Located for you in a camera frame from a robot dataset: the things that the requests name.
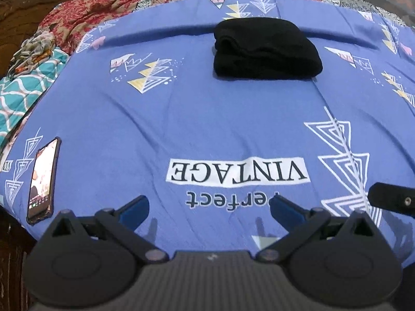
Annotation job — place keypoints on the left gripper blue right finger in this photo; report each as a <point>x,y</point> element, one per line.
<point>289,215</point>

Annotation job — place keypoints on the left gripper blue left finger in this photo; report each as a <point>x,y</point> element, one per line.
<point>126,218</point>

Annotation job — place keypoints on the black pants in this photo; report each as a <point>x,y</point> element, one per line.
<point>264,48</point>

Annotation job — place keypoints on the smartphone with lit screen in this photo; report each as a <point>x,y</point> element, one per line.
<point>40,204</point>

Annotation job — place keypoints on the blue patterned bedsheet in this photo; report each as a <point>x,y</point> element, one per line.
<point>140,111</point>

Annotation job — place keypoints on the teal white patterned quilt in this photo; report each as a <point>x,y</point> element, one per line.
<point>20,94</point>

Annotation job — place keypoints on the crumpled floral cloth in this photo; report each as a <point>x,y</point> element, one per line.
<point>32,52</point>

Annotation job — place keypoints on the carved wooden headboard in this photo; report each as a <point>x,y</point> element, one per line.
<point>19,21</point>

